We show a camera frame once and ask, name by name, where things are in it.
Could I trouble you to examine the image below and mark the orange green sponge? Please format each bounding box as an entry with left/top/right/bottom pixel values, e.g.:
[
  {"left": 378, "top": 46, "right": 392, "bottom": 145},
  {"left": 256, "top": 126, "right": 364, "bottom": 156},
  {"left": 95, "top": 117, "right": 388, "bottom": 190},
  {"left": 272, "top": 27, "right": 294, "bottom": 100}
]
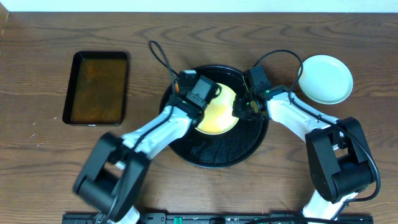
[{"left": 174, "top": 82, "right": 180, "bottom": 94}]

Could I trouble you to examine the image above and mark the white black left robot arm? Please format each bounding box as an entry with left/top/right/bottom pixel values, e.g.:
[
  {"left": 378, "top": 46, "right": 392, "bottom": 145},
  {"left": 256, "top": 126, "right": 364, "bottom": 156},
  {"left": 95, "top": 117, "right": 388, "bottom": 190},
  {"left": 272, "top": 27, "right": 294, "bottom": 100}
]
[{"left": 73, "top": 70, "right": 220, "bottom": 223}]

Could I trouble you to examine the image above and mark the light green plate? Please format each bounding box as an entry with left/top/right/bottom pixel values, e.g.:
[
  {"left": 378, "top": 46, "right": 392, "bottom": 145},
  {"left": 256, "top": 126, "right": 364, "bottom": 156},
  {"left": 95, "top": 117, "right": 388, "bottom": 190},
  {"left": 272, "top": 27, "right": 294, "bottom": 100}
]
[{"left": 298, "top": 55, "right": 354, "bottom": 105}]

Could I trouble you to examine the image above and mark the black rectangular water tray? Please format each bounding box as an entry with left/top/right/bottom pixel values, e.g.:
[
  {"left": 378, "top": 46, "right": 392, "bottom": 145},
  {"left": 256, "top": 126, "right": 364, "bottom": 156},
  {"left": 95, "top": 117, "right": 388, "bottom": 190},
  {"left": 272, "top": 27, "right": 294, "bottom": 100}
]
[{"left": 62, "top": 51, "right": 129, "bottom": 126}]

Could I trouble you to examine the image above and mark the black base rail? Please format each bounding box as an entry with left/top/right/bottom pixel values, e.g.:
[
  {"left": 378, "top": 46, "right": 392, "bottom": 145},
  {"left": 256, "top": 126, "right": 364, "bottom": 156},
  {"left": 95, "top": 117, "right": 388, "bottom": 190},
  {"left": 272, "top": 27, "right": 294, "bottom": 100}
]
[{"left": 62, "top": 212, "right": 374, "bottom": 224}]

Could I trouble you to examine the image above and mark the yellow plate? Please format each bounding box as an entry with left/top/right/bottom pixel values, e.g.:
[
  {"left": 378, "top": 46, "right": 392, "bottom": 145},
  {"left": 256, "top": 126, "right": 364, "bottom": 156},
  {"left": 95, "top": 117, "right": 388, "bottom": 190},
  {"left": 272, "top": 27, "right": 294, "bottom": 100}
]
[{"left": 195, "top": 83, "right": 239, "bottom": 135}]

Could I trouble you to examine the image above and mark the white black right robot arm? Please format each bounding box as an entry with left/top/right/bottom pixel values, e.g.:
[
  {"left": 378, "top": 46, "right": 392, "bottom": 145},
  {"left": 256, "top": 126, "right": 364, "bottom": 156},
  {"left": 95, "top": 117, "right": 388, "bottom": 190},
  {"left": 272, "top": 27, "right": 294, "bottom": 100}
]
[{"left": 232, "top": 86, "right": 379, "bottom": 220}]

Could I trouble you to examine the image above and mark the round black tray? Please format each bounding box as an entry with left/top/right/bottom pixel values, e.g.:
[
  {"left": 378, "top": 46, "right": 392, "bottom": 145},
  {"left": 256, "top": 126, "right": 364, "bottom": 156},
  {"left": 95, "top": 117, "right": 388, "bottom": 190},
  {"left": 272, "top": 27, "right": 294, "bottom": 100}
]
[{"left": 169, "top": 65, "right": 269, "bottom": 168}]

